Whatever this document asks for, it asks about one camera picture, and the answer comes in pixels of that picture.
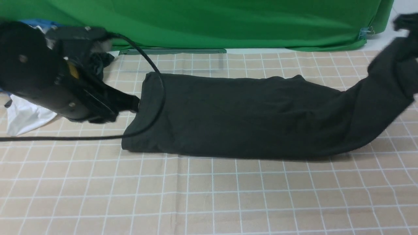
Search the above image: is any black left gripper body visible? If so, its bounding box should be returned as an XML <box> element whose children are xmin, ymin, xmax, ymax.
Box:
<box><xmin>46</xmin><ymin>26</ymin><xmax>119</xmax><ymax>124</ymax></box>

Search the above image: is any green backdrop cloth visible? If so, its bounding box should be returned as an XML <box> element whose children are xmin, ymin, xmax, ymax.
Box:
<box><xmin>1</xmin><ymin>0</ymin><xmax>393</xmax><ymax>52</ymax></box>

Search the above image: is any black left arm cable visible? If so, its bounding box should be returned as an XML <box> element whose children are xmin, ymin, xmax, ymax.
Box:
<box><xmin>0</xmin><ymin>33</ymin><xmax>166</xmax><ymax>142</ymax></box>

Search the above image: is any white crumpled shirt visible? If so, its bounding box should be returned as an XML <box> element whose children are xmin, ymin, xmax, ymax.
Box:
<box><xmin>7</xmin><ymin>95</ymin><xmax>57</xmax><ymax>136</ymax></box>

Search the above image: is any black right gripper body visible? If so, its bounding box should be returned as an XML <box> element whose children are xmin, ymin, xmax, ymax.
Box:
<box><xmin>393</xmin><ymin>13</ymin><xmax>418</xmax><ymax>41</ymax></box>

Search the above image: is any beige checked tablecloth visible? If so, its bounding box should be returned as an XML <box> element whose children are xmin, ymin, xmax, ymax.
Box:
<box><xmin>0</xmin><ymin>49</ymin><xmax>418</xmax><ymax>235</ymax></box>

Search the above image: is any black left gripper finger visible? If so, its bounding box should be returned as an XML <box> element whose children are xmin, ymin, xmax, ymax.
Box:
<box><xmin>104</xmin><ymin>84</ymin><xmax>140</xmax><ymax>115</ymax></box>

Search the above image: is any dark teal crumpled garment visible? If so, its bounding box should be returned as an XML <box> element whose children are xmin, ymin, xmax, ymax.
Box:
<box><xmin>88</xmin><ymin>52</ymin><xmax>115</xmax><ymax>81</ymax></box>

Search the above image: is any green metal base bar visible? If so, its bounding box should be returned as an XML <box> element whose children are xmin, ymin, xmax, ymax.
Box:
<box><xmin>119</xmin><ymin>49</ymin><xmax>227</xmax><ymax>55</ymax></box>

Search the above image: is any blue crumpled garment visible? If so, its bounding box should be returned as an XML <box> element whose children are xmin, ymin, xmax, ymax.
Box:
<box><xmin>20</xmin><ymin>18</ymin><xmax>62</xmax><ymax>29</ymax></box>

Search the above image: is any metal binder clip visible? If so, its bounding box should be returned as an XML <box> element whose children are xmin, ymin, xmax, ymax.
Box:
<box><xmin>358</xmin><ymin>26</ymin><xmax>375</xmax><ymax>40</ymax></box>

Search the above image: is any dark gray long-sleeved shirt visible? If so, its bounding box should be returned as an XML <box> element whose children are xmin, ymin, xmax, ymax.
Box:
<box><xmin>121</xmin><ymin>36</ymin><xmax>417</xmax><ymax>161</ymax></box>

